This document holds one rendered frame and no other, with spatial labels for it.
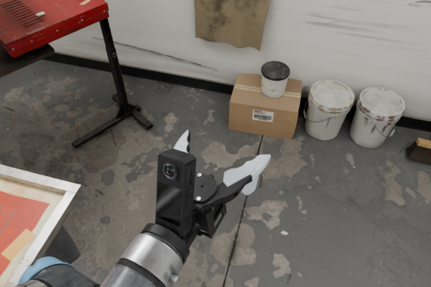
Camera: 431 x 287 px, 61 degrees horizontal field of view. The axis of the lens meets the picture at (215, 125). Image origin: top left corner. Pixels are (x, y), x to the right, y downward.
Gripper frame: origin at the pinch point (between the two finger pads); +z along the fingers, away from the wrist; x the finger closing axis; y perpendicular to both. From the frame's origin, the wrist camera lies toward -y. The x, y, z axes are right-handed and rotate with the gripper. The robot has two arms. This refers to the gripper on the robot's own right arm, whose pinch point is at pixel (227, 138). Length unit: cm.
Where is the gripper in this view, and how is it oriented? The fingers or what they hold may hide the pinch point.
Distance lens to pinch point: 60.4
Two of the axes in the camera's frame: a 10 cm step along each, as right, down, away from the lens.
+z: 4.7, -6.4, 6.1
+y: 1.2, 7.3, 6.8
